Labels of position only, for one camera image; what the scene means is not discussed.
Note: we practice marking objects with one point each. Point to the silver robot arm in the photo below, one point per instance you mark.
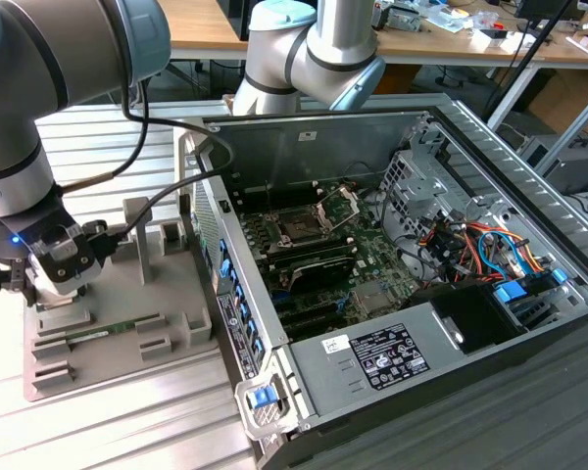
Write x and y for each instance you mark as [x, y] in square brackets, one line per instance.
[10, 122]

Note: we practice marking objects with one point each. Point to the black RAM slot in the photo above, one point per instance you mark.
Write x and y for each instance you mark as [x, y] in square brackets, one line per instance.
[308, 249]
[284, 196]

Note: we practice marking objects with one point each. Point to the CPU socket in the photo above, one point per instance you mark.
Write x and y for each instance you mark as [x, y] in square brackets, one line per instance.
[299, 227]

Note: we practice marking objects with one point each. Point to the black expansion slot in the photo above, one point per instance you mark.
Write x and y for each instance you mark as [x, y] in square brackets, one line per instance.
[308, 313]

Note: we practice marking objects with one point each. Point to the grey parts rack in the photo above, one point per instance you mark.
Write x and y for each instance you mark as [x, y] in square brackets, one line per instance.
[112, 303]

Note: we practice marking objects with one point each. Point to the green RAM stick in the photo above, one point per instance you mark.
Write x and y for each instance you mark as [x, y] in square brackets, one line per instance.
[103, 332]

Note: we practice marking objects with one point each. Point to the plain wooden desk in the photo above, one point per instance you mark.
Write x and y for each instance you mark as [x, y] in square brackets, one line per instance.
[206, 24]

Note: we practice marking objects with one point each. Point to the blue case latch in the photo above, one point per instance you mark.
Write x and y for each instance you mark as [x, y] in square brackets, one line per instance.
[262, 397]

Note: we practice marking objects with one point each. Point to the black graphics card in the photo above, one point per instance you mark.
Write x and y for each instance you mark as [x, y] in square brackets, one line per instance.
[323, 269]

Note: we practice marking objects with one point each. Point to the open PC case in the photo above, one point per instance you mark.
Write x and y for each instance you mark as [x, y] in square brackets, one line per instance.
[323, 147]

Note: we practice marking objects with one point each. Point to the grey power supply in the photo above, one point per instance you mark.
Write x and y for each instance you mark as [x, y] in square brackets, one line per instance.
[323, 382]

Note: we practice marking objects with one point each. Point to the green motherboard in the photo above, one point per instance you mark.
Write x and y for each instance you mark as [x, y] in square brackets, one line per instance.
[372, 254]

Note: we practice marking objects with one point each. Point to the silver chipset heatsink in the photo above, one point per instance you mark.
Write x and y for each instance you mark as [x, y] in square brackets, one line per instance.
[370, 298]

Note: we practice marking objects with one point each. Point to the silver drive cage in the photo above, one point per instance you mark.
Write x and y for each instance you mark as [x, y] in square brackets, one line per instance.
[406, 220]

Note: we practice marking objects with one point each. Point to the cluttered wooden desk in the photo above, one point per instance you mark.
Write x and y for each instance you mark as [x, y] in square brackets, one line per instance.
[421, 46]

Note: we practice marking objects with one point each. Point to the black plastic air shroud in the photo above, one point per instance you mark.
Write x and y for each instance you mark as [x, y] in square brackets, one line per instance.
[470, 308]

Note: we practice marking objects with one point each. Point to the blue disk carrier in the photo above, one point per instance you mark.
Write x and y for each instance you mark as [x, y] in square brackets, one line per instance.
[509, 294]

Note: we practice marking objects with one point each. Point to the black tripod pole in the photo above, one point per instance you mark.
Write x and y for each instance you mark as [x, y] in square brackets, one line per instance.
[529, 56]

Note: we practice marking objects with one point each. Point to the grey computer tower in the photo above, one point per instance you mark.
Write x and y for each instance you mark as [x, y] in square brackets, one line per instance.
[578, 166]

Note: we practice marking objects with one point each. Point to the brown cardboard box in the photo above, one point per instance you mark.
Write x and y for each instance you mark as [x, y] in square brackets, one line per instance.
[568, 98]

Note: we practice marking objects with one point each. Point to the black camera bracket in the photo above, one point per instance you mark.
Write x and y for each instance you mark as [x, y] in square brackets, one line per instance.
[100, 240]

